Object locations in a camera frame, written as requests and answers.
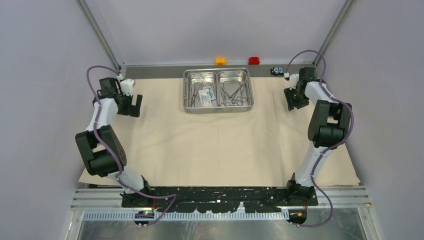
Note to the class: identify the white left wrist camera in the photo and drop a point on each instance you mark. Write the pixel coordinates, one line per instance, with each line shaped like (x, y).
(126, 85)

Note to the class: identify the blue owl number tag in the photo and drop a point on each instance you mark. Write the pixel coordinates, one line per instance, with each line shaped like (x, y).
(277, 71)

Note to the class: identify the steel scissors pile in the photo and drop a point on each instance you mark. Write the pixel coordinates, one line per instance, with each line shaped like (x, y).
(236, 99)

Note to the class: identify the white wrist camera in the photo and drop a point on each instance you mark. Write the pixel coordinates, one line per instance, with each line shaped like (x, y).
(292, 79)
(126, 85)

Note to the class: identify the steel mesh instrument tray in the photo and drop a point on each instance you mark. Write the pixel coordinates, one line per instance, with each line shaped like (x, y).
(229, 78)

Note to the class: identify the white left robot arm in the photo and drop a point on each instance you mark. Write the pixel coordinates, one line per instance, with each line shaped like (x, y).
(102, 153)

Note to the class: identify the cream cloth wrap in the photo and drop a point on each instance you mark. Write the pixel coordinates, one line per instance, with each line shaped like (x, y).
(170, 147)

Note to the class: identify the red block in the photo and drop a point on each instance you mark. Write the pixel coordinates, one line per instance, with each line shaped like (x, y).
(254, 60)

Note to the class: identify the yellow block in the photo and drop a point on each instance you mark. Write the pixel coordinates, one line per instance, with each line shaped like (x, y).
(220, 61)

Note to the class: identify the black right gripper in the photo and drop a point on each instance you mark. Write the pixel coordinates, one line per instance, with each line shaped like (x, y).
(292, 103)

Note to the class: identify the steel forceps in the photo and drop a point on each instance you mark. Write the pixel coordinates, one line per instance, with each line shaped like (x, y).
(196, 92)

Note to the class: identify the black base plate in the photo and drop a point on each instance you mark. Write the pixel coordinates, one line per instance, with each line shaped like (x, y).
(189, 199)

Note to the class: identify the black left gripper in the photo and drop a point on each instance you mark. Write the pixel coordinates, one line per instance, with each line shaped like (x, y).
(132, 110)

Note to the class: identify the green white sterile packet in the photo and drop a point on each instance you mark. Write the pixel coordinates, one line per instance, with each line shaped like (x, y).
(206, 96)

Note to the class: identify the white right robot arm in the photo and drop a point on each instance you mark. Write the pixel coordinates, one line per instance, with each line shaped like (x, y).
(328, 128)

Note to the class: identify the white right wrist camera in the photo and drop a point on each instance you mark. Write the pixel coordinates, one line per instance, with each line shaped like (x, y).
(292, 79)

